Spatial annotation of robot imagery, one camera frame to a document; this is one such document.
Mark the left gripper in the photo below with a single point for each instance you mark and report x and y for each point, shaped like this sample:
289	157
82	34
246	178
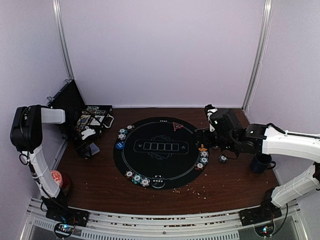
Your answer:
83	144

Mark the grey card deck box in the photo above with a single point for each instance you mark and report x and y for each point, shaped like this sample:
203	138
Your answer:
93	149

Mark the orange big blind button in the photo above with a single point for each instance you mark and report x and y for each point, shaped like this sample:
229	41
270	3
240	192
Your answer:
202	149

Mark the blue small blind button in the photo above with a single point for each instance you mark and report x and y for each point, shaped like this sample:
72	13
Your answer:
120	145

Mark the green fifty chip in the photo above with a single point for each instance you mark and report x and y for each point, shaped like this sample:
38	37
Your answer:
123	131

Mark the red triangle marker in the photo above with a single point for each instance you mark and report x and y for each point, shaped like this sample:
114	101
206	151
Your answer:
177	126

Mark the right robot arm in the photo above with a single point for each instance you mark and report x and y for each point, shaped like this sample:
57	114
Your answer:
289	145

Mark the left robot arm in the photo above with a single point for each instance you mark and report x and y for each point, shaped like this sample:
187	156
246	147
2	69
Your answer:
26	135

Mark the black poker set case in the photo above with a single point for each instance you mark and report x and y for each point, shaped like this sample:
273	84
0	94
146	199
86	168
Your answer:
71	101

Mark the playing card deck in case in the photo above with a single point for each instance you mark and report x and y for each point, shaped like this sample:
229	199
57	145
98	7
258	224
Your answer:
84	120

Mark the green chip stack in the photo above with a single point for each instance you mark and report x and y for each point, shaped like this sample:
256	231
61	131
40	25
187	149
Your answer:
223	159

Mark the dark blue mug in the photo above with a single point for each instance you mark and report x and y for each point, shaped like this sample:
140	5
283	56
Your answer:
261	163

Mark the red patterned tin can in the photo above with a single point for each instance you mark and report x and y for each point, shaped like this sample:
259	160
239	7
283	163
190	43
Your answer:
63	180

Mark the round black poker mat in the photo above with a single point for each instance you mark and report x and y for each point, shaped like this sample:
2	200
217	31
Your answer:
152	148

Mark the chrome case handle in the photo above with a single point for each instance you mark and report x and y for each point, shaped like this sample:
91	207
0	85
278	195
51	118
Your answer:
109	121

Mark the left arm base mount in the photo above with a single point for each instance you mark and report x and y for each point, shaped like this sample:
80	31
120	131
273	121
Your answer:
67	221

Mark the aluminium front rail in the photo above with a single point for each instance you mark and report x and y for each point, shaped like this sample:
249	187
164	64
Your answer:
223	225

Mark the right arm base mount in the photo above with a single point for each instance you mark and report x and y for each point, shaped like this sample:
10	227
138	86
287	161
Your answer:
262	218

